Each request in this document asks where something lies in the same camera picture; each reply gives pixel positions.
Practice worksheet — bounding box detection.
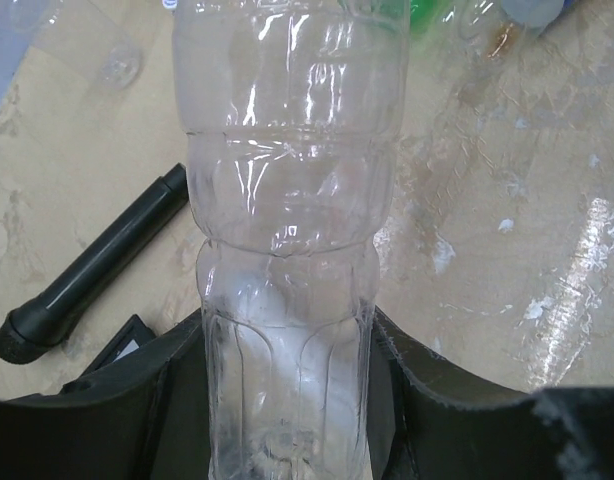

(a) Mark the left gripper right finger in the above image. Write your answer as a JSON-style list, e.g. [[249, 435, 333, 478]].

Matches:
[[369, 311, 614, 479]]

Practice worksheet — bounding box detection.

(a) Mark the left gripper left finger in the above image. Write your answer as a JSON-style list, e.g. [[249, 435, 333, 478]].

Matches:
[[0, 313, 210, 479]]

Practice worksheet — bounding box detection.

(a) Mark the white cap with square mark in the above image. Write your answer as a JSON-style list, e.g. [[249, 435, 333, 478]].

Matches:
[[162, 0, 178, 10]]

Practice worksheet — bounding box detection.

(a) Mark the green plastic bottle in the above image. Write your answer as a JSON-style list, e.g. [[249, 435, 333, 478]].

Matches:
[[325, 1, 462, 56]]

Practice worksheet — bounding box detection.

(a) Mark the Pepsi label clear bottle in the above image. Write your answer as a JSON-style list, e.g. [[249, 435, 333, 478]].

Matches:
[[456, 0, 576, 61]]

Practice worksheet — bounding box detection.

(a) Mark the black white chessboard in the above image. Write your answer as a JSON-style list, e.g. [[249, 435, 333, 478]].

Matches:
[[60, 314, 157, 397]]

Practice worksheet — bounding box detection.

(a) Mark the black microphone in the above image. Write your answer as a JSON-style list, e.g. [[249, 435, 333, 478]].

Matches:
[[0, 163, 189, 365]]

